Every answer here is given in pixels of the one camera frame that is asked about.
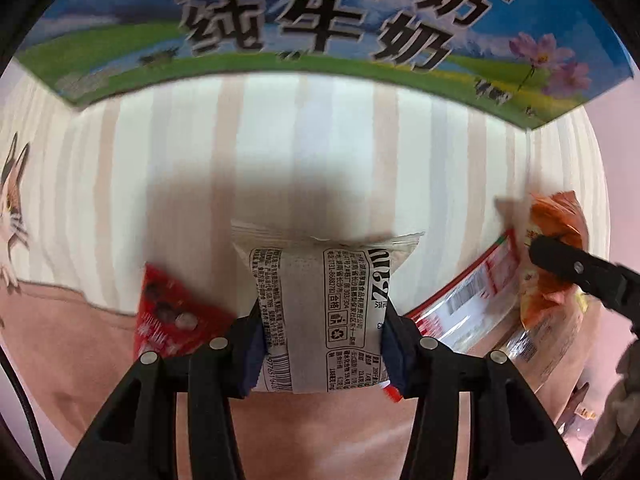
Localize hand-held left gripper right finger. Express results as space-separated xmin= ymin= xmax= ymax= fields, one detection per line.
xmin=380 ymin=302 xmax=583 ymax=480

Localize orange snack packet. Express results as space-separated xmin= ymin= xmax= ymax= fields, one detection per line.
xmin=495 ymin=191 xmax=588 ymax=328

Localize red-edged clear long packet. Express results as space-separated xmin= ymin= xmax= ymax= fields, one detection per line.
xmin=405 ymin=230 xmax=526 ymax=356

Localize thin black cable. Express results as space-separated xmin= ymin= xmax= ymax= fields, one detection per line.
xmin=0 ymin=345 xmax=56 ymax=480

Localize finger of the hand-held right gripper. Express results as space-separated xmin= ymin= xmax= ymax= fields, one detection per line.
xmin=529 ymin=236 xmax=640 ymax=328

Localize small red snack packet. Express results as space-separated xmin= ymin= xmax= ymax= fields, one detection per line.
xmin=134 ymin=262 xmax=238 ymax=361

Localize printed cardboard box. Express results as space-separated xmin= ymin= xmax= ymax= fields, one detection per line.
xmin=15 ymin=0 xmax=636 ymax=131

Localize white snack packet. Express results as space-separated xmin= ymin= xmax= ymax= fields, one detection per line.
xmin=231 ymin=219 xmax=426 ymax=393

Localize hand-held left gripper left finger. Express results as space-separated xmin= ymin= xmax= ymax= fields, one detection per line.
xmin=60 ymin=300 xmax=266 ymax=480

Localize cat printed blanket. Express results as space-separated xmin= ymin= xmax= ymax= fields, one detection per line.
xmin=0 ymin=60 xmax=613 ymax=480

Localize person's right forearm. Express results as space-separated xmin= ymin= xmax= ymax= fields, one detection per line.
xmin=582 ymin=337 xmax=640 ymax=480

